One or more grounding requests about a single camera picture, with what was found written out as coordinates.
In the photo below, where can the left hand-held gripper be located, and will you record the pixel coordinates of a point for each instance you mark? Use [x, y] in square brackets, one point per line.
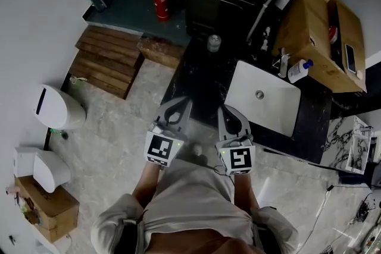
[160, 148]

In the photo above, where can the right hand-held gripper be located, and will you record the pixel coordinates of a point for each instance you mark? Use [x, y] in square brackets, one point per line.
[239, 159]

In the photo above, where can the person's left forearm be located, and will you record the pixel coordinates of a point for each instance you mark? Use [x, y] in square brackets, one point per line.
[147, 184]

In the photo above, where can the person's right forearm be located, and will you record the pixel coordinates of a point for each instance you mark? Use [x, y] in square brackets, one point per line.
[244, 193]

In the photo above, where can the white sink basin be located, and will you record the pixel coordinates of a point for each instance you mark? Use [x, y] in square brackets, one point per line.
[268, 113]

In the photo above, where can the black marble counter table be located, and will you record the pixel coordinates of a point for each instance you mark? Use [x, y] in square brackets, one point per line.
[202, 80]

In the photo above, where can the white pump bottle blue cap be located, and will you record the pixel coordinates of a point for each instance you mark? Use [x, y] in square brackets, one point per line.
[297, 70]

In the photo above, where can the person's shoe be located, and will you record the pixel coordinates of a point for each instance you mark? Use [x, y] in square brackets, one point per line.
[197, 150]

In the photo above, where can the wooden block step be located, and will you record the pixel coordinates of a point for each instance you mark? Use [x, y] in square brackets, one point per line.
[162, 52]

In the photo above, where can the chrome faucet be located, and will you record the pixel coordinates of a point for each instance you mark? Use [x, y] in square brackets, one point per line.
[283, 64]

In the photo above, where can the person's beige shirt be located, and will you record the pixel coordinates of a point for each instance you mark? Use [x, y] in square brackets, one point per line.
[193, 205]

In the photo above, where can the wooden slat steps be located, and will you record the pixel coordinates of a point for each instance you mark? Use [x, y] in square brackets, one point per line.
[107, 59]

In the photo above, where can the white pipe valve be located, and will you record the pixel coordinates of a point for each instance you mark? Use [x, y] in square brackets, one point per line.
[265, 38]

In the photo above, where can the white marble pattern cabinet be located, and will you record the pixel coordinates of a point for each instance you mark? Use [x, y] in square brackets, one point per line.
[342, 142]

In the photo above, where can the red fire extinguisher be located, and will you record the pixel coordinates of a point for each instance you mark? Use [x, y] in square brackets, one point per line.
[160, 4]

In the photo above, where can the white bin with dark slot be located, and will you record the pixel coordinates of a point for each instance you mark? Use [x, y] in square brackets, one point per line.
[59, 108]

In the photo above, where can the grey drain pipe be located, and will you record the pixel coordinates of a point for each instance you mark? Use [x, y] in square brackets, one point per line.
[262, 13]

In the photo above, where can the large open cardboard box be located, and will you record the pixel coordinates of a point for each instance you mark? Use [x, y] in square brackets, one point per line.
[303, 26]

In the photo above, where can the black cabinet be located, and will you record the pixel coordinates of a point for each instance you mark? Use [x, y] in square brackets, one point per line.
[357, 98]

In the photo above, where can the white dispenser device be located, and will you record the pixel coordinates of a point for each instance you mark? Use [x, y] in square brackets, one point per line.
[47, 169]

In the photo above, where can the red white roll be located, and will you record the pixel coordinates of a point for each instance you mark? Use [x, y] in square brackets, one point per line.
[333, 34]

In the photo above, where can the white smartphone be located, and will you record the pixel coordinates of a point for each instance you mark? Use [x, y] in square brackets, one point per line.
[350, 58]

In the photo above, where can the small pale pink object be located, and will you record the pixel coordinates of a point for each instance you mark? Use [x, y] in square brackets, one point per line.
[359, 74]

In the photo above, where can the cardboard box with clutter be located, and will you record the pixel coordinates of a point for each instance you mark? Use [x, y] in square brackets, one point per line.
[59, 211]

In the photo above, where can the small white wall fitting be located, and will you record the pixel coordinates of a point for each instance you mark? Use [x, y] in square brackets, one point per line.
[78, 79]

